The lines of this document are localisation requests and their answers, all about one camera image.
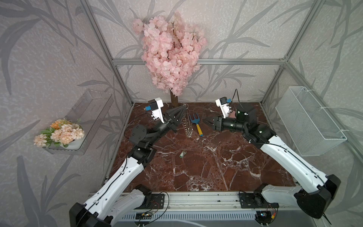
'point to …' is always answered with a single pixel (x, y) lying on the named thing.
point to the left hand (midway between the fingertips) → (186, 110)
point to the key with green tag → (182, 153)
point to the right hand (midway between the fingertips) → (204, 119)
